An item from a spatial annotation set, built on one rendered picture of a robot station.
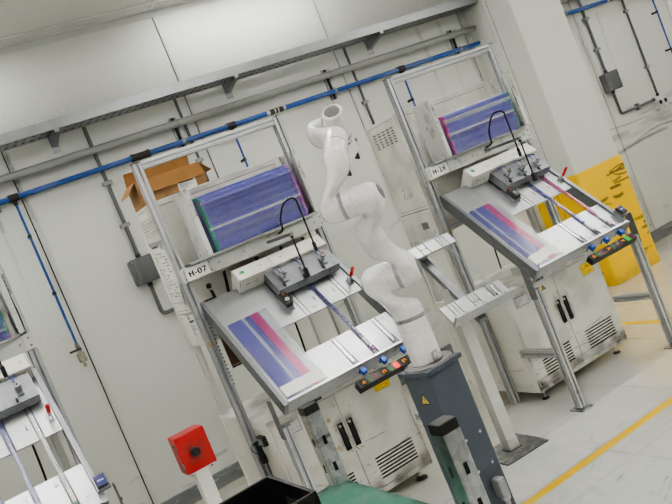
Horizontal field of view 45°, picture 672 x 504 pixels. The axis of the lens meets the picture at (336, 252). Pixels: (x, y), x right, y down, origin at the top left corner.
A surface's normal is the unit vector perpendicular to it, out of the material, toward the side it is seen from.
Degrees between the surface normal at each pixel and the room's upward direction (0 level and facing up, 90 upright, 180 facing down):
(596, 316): 90
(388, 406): 90
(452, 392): 90
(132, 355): 90
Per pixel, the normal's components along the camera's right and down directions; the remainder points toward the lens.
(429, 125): -0.81, 0.36
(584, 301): 0.44, -0.12
